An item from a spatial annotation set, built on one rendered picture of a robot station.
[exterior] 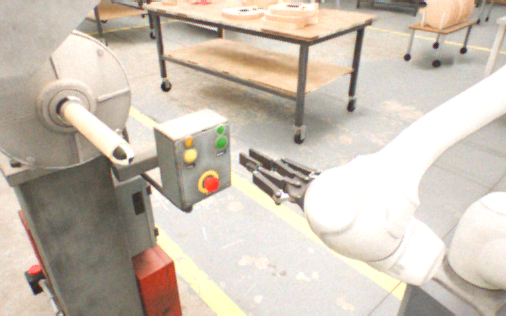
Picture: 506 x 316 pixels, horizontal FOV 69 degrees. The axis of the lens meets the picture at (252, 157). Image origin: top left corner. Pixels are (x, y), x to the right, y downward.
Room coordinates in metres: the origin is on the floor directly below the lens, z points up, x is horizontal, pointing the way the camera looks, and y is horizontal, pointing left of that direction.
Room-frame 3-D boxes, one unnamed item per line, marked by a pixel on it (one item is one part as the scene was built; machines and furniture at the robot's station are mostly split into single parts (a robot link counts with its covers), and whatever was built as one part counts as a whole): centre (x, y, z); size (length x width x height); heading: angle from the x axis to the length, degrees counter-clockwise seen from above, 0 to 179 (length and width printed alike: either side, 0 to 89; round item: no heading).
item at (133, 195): (0.89, 0.38, 0.93); 0.15 x 0.10 x 0.55; 42
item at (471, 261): (0.68, -0.60, 0.87); 0.18 x 0.16 x 0.22; 26
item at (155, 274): (0.90, 0.37, 0.49); 0.25 x 0.12 x 0.37; 42
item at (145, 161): (0.80, 0.25, 1.02); 0.19 x 0.04 x 0.04; 132
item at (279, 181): (0.63, -0.05, 1.07); 0.11 x 0.01 x 0.04; 50
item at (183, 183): (0.84, 0.21, 0.99); 0.24 x 0.21 x 0.26; 42
